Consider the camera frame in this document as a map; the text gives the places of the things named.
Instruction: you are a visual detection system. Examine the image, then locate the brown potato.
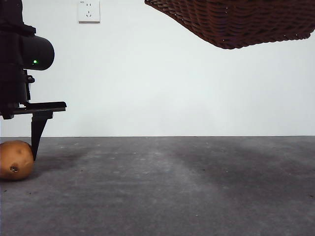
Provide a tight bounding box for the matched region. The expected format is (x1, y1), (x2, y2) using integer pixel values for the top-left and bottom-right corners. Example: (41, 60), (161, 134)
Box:
(0, 140), (34, 181)

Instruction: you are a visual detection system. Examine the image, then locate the brown woven wicker basket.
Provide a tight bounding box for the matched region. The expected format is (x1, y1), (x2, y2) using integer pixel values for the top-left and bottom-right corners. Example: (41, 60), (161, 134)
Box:
(144, 0), (315, 50)

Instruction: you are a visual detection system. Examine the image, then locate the white wall socket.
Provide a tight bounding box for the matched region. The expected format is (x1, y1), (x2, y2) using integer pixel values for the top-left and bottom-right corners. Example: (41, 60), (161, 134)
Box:
(78, 0), (101, 24)

